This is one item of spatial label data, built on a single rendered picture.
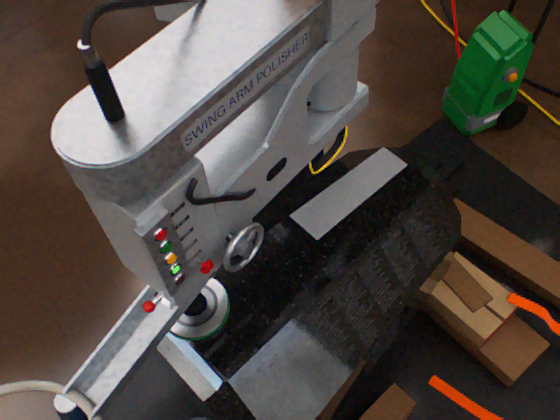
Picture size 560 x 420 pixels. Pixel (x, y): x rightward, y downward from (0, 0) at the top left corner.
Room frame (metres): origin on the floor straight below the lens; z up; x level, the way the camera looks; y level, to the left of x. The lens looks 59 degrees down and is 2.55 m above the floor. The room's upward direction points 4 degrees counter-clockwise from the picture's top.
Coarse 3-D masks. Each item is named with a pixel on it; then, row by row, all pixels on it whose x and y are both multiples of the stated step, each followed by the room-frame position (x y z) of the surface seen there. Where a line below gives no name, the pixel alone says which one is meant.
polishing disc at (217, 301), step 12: (204, 288) 0.91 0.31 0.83; (216, 288) 0.91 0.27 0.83; (168, 300) 0.88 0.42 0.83; (216, 300) 0.87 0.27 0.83; (204, 312) 0.83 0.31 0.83; (216, 312) 0.82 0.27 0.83; (180, 324) 0.79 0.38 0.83; (192, 324) 0.79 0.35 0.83; (204, 324) 0.79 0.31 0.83; (216, 324) 0.78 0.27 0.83; (180, 336) 0.76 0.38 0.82; (192, 336) 0.75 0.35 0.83
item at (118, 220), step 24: (192, 168) 0.84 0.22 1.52; (168, 192) 0.78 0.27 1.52; (96, 216) 0.85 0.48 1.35; (120, 216) 0.75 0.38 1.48; (144, 216) 0.73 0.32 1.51; (192, 216) 0.80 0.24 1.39; (216, 216) 0.85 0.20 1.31; (120, 240) 0.80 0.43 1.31; (192, 240) 0.79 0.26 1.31; (216, 240) 0.84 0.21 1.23; (144, 264) 0.75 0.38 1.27; (192, 264) 0.77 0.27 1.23; (216, 264) 0.82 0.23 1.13; (192, 288) 0.75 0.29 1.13
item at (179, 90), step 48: (240, 0) 1.18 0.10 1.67; (288, 0) 1.17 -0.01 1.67; (336, 0) 1.17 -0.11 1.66; (144, 48) 1.04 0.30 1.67; (192, 48) 1.03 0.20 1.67; (240, 48) 1.02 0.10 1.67; (288, 48) 1.07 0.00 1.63; (144, 96) 0.90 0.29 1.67; (192, 96) 0.89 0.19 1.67; (240, 96) 0.95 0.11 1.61; (96, 144) 0.79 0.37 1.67; (144, 144) 0.78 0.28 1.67; (192, 144) 0.84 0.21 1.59; (96, 192) 0.74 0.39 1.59; (144, 192) 0.75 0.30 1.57
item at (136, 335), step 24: (144, 288) 0.83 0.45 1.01; (144, 312) 0.78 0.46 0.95; (168, 312) 0.77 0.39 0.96; (120, 336) 0.72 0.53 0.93; (144, 336) 0.71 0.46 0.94; (96, 360) 0.66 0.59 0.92; (120, 360) 0.65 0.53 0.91; (144, 360) 0.64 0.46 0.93; (72, 384) 0.59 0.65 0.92; (96, 384) 0.60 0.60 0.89; (120, 384) 0.58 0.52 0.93; (96, 408) 0.52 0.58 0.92
